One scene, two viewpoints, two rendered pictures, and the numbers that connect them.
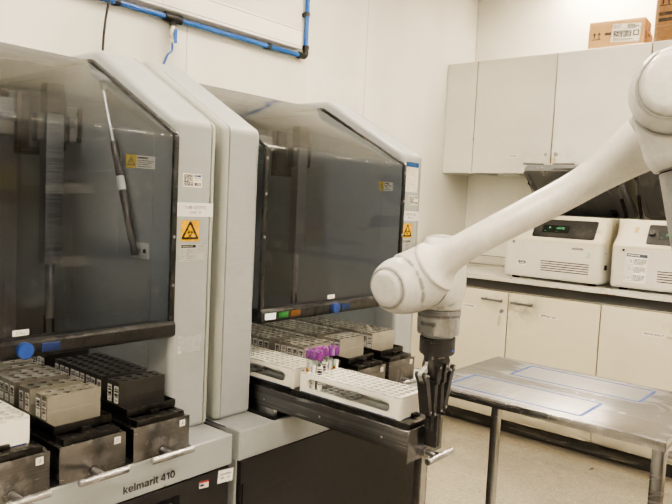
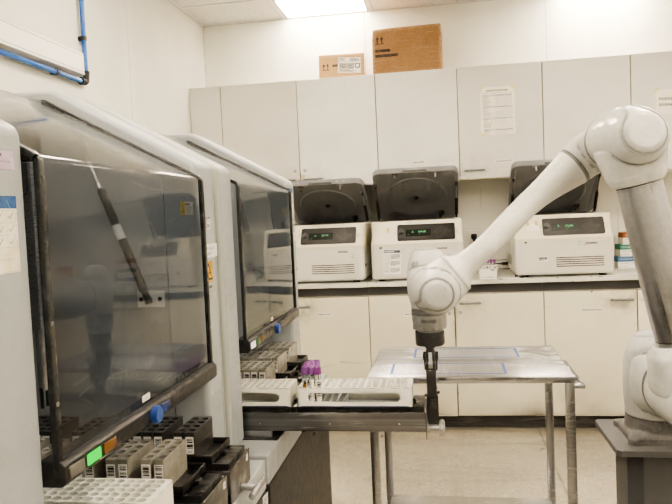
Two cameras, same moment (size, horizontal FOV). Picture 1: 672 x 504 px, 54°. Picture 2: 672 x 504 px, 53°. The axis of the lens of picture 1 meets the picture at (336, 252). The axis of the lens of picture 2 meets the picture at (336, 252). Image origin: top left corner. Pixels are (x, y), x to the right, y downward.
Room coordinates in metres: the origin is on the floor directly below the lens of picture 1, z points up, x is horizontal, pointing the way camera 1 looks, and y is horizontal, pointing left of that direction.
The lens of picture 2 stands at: (0.04, 0.86, 1.30)
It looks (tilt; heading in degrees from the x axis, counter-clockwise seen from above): 3 degrees down; 329
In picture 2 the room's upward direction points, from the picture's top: 3 degrees counter-clockwise
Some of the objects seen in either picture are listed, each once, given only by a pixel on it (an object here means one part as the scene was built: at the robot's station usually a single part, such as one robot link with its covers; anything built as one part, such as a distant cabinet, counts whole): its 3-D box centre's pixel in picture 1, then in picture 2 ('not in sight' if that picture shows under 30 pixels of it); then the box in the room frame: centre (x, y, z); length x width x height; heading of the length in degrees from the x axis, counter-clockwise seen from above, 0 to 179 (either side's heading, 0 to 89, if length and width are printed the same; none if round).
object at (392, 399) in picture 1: (359, 393); (356, 394); (1.51, -0.07, 0.83); 0.30 x 0.10 x 0.06; 50
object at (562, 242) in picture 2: not in sight; (555, 216); (2.90, -2.46, 1.25); 0.62 x 0.56 x 0.69; 139
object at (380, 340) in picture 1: (380, 340); (290, 353); (2.05, -0.15, 0.85); 0.12 x 0.02 x 0.06; 139
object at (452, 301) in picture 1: (438, 271); (427, 278); (1.38, -0.22, 1.14); 0.13 x 0.11 x 0.16; 146
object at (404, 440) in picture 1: (315, 402); (306, 414); (1.60, 0.03, 0.78); 0.73 x 0.14 x 0.09; 50
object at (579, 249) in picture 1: (575, 223); (327, 229); (3.83, -1.36, 1.22); 0.62 x 0.56 x 0.64; 138
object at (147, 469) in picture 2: (66, 403); (159, 464); (1.29, 0.52, 0.85); 0.12 x 0.02 x 0.06; 140
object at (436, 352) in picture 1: (436, 357); (430, 347); (1.39, -0.22, 0.96); 0.08 x 0.07 x 0.09; 140
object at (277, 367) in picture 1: (265, 366); (240, 394); (1.72, 0.17, 0.83); 0.30 x 0.10 x 0.06; 50
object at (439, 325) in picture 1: (438, 322); (429, 319); (1.39, -0.22, 1.03); 0.09 x 0.09 x 0.06
